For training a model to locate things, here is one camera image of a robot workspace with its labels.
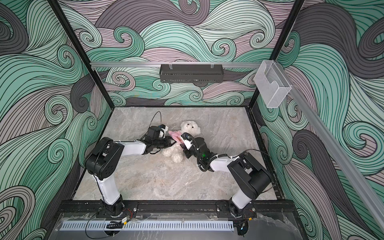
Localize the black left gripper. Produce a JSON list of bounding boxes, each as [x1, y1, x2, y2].
[[152, 136, 177, 149]]

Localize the white plush teddy bear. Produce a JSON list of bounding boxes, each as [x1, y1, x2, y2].
[[161, 120, 202, 164]]

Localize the pink knitted bear sweater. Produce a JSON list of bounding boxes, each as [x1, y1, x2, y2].
[[168, 130, 184, 146]]

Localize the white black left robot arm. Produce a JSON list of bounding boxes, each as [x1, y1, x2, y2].
[[85, 125, 176, 208]]

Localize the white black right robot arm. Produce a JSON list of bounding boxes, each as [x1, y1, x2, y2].
[[181, 133, 273, 215]]

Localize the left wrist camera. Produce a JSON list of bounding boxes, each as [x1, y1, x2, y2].
[[159, 124, 169, 138]]

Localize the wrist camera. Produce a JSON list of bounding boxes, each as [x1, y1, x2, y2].
[[159, 124, 169, 138], [182, 133, 194, 150]]

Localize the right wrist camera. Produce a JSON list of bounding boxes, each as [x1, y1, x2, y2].
[[182, 133, 194, 150]]

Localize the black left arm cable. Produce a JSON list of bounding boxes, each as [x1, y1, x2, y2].
[[148, 111, 163, 128]]

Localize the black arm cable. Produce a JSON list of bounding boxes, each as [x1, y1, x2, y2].
[[148, 111, 163, 128], [239, 149, 275, 193]]

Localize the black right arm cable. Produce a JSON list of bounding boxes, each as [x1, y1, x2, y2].
[[239, 149, 275, 193]]

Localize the black perforated wall tray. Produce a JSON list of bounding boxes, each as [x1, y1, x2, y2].
[[160, 65, 224, 83]]

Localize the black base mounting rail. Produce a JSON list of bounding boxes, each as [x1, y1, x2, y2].
[[58, 200, 296, 218]]

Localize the aluminium rail back wall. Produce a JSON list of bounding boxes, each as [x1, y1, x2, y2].
[[90, 61, 261, 69]]

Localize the aluminium rail wall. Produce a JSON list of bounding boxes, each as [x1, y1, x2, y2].
[[273, 61, 384, 230], [90, 61, 261, 69]]

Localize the clear plastic wall bin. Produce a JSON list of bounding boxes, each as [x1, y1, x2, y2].
[[254, 60, 292, 109]]

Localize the white slotted cable duct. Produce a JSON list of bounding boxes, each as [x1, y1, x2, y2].
[[59, 221, 235, 232]]

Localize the black enclosure corner post right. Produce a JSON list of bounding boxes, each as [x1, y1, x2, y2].
[[249, 1, 304, 110]]

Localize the black enclosure corner post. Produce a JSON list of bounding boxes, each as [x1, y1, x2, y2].
[[249, 1, 304, 110], [47, 0, 115, 111]]

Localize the black enclosure corner post left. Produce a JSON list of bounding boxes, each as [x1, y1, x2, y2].
[[47, 0, 115, 111]]

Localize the aluminium rail right wall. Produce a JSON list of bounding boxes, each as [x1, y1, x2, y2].
[[273, 61, 384, 230]]

